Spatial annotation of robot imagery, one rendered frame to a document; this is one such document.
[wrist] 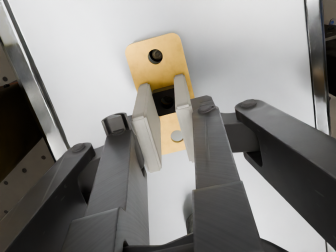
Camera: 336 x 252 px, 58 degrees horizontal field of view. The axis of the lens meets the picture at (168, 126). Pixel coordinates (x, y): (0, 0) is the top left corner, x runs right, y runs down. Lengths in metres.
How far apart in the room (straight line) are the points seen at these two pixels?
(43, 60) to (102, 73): 0.04
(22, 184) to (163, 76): 0.51
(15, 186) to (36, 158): 0.08
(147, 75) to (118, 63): 0.03
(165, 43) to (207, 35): 0.03
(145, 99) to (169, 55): 0.05
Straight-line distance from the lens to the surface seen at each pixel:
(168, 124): 0.22
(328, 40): 0.45
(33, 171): 0.65
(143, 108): 0.15
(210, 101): 0.16
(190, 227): 0.27
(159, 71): 0.21
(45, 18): 0.23
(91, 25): 0.23
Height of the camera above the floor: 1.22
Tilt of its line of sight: 68 degrees down
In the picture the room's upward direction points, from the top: 178 degrees clockwise
